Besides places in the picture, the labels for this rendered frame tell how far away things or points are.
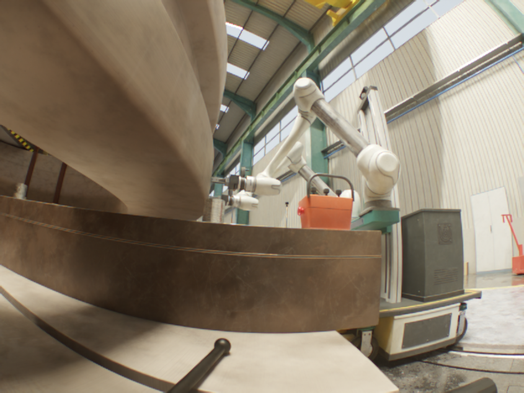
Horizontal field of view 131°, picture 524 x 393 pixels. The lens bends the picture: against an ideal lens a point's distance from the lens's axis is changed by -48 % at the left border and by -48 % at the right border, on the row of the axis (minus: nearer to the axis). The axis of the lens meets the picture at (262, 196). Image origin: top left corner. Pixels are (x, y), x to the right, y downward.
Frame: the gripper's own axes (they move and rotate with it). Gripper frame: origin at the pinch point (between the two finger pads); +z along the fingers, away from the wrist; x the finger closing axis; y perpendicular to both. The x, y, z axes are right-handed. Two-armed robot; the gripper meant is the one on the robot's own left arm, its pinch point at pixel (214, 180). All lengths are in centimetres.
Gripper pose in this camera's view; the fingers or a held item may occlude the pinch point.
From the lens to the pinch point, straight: 128.0
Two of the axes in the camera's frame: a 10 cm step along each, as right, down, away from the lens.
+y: -0.5, 9.6, -2.7
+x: -2.2, 2.5, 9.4
